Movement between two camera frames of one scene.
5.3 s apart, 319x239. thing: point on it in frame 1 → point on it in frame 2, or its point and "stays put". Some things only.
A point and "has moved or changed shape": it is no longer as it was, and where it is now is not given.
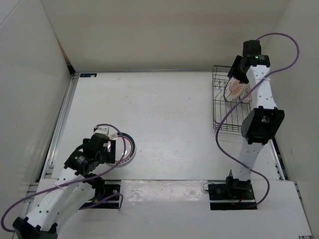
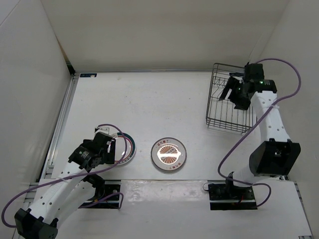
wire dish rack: (227, 115) has moved or changed shape
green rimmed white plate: (120, 147) stays put
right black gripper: (234, 72) → (233, 84)
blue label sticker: (88, 75) stays put
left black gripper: (109, 157) stays put
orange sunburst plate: (233, 89) has moved or changed shape
